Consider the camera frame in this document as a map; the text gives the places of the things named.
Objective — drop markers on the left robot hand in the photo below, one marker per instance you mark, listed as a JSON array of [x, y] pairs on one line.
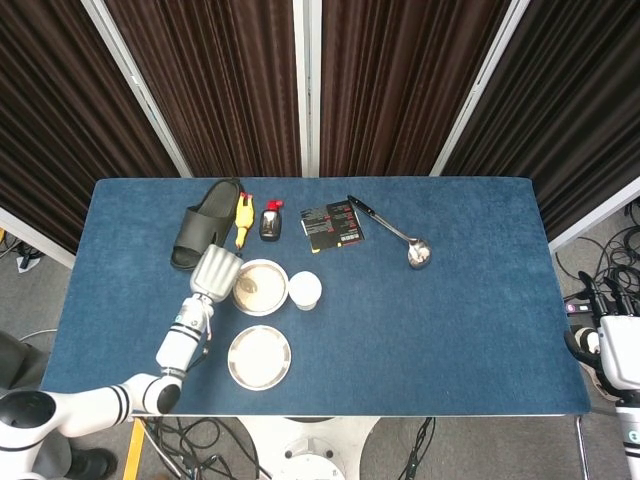
[[215, 272]]

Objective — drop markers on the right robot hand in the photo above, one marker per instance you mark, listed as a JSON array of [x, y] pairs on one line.
[[612, 345]]

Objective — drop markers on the small metal spoon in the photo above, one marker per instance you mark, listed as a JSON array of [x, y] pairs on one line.
[[247, 286]]

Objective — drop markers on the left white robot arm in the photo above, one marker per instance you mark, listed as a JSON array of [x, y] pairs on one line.
[[125, 380]]

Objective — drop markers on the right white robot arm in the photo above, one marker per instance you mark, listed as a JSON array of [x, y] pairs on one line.
[[629, 430]]

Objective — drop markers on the white round bowl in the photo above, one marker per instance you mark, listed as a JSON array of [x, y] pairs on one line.
[[261, 288]]

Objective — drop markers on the white paper cup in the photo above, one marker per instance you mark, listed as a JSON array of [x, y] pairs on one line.
[[305, 290]]

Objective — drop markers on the white plate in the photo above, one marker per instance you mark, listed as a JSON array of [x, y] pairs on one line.
[[259, 357]]

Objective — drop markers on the metal ladle black handle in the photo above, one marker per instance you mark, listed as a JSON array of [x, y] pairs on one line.
[[395, 232]]

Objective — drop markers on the black rubber slipper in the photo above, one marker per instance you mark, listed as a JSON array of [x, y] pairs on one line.
[[202, 225]]

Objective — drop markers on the black power strip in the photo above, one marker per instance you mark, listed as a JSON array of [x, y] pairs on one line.
[[580, 306]]

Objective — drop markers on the yellow rubber chicken toy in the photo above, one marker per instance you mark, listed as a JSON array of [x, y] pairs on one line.
[[242, 220]]

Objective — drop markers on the small dark red-capped bottle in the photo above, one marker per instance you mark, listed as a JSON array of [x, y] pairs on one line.
[[270, 225]]

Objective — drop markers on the black printed card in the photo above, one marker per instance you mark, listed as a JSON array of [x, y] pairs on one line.
[[332, 226]]

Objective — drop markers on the blue table cloth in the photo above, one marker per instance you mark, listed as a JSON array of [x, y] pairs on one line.
[[450, 325]]

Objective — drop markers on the yellow floor bar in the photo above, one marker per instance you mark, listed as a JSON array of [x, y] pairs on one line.
[[134, 447]]

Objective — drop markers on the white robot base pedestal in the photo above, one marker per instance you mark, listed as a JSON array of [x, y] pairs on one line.
[[307, 445]]

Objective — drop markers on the white partition post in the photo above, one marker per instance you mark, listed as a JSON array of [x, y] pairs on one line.
[[137, 85], [477, 87], [307, 87]]

